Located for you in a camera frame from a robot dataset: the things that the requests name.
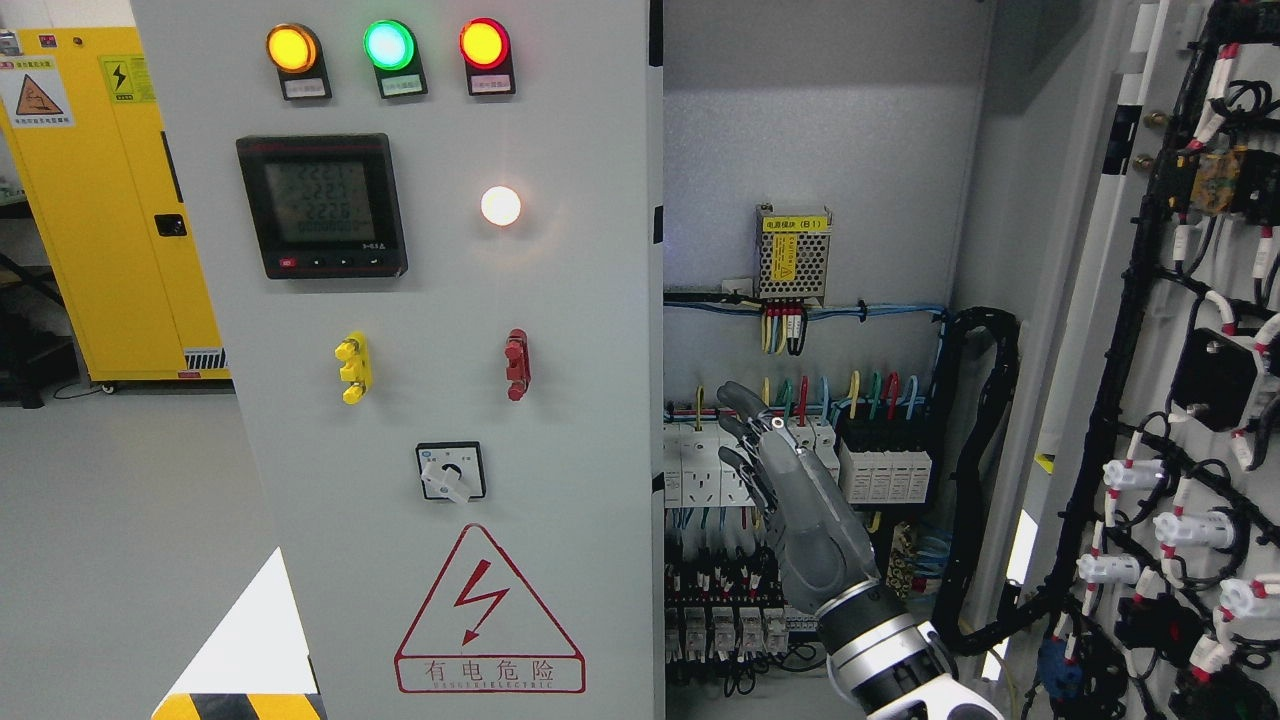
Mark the red terminal post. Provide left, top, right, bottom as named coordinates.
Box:
left=504, top=328, right=532, bottom=402

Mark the right black cable conduit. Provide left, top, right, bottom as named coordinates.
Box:
left=931, top=307, right=1023, bottom=656

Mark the amber indicator lamp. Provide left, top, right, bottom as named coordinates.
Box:
left=265, top=23, right=332, bottom=101

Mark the black digital power meter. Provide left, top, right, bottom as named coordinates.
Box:
left=236, top=133, right=408, bottom=281

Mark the grey cabinet door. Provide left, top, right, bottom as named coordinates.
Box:
left=955, top=1, right=1277, bottom=719
left=132, top=1, right=664, bottom=719

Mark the red electric warning sticker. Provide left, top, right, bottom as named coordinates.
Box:
left=394, top=523, right=586, bottom=694

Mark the yellow terminal post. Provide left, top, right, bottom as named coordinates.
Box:
left=334, top=331, right=372, bottom=405

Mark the red indicator lamp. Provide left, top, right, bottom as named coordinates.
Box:
left=460, top=17, right=516, bottom=96

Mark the yellow safety storage cabinet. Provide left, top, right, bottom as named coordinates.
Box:
left=1, top=27, right=230, bottom=384

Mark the upper white breaker row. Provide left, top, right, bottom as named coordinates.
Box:
left=664, top=418, right=841, bottom=509

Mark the white glowing indicator lamp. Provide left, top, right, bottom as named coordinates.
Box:
left=480, top=184, right=524, bottom=227

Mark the green indicator lamp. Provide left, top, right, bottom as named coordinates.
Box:
left=364, top=19, right=428, bottom=99

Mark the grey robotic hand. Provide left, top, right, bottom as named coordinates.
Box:
left=716, top=380, right=891, bottom=618

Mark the lower relay terminal row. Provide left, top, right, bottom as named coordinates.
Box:
left=662, top=542, right=818, bottom=670

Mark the metal mesh power supply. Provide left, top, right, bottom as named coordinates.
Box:
left=755, top=202, right=835, bottom=305

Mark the black surge protector block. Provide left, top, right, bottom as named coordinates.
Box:
left=836, top=413, right=934, bottom=507

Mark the white rotary selector switch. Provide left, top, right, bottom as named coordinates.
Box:
left=415, top=441, right=488, bottom=503

